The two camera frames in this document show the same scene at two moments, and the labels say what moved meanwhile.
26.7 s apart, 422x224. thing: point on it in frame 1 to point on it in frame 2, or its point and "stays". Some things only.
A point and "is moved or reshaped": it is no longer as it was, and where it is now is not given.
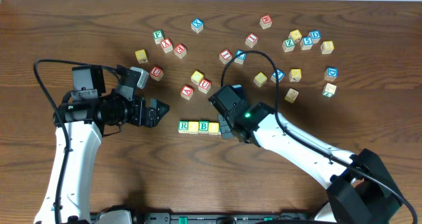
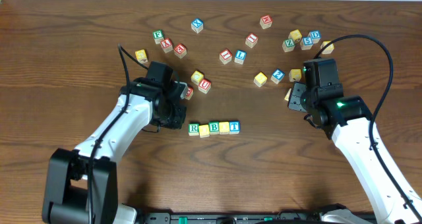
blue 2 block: [280, 74] stays
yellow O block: [193, 127] to [204, 130]
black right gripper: [225, 128] to [297, 97]
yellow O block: [213, 128] is moved or reshaped
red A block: [167, 45] stays
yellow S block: [260, 79] stays
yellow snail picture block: [291, 95] stays
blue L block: [240, 57] stays
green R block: [183, 126] is moved or reshaped
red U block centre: [204, 85] stays
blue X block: [197, 25] stays
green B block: [203, 127] to [213, 128]
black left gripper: [146, 111] to [180, 117]
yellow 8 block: [327, 47] stays
